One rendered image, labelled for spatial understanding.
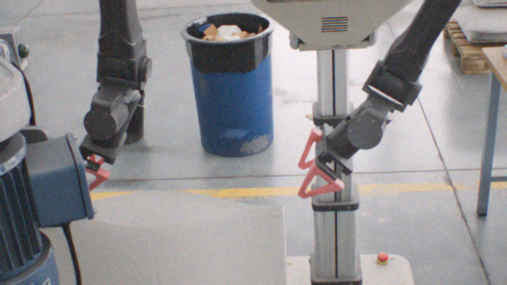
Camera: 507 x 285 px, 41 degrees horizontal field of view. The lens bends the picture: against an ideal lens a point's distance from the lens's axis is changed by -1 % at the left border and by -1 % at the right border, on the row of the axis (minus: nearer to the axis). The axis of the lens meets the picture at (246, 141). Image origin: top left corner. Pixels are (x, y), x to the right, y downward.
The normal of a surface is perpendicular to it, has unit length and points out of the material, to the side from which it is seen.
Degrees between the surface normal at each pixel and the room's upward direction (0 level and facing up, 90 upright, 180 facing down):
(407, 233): 0
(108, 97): 12
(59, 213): 90
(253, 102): 93
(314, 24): 130
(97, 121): 88
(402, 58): 103
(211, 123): 92
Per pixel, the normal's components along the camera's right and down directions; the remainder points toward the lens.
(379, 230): -0.07, -0.89
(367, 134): -0.29, 0.30
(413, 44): -0.44, 0.62
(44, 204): 0.35, 0.40
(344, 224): -0.06, 0.46
